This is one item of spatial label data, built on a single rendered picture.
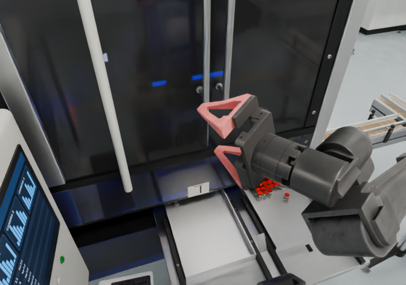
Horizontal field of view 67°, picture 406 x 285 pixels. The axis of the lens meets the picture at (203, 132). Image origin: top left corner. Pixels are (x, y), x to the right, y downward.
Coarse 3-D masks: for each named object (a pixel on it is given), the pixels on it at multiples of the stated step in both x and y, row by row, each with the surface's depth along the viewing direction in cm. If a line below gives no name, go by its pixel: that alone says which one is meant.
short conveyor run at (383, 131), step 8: (368, 120) 160; (376, 120) 161; (384, 120) 166; (392, 120) 166; (336, 128) 154; (360, 128) 161; (368, 128) 161; (376, 128) 155; (384, 128) 156; (392, 128) 153; (400, 128) 161; (328, 136) 155; (376, 136) 155; (384, 136) 157; (392, 136) 159; (400, 136) 162; (376, 144) 159; (384, 144) 161
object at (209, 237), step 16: (224, 192) 129; (176, 208) 127; (192, 208) 127; (208, 208) 127; (224, 208) 127; (176, 224) 121; (192, 224) 121; (208, 224) 121; (224, 224) 121; (240, 224) 117; (176, 240) 116; (192, 240) 116; (208, 240) 116; (224, 240) 116; (240, 240) 116; (192, 256) 111; (208, 256) 111; (224, 256) 111; (240, 256) 111; (192, 272) 106; (208, 272) 104
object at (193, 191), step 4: (200, 184) 115; (204, 184) 116; (208, 184) 117; (188, 188) 115; (192, 188) 115; (196, 188) 116; (204, 188) 118; (208, 188) 118; (188, 192) 116; (192, 192) 117; (196, 192) 117; (204, 192) 119; (188, 196) 117; (192, 196) 118
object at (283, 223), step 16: (288, 192) 134; (256, 208) 127; (272, 208) 127; (288, 208) 127; (304, 208) 127; (272, 224) 121; (288, 224) 121; (304, 224) 121; (272, 240) 112; (288, 240) 116; (304, 240) 114
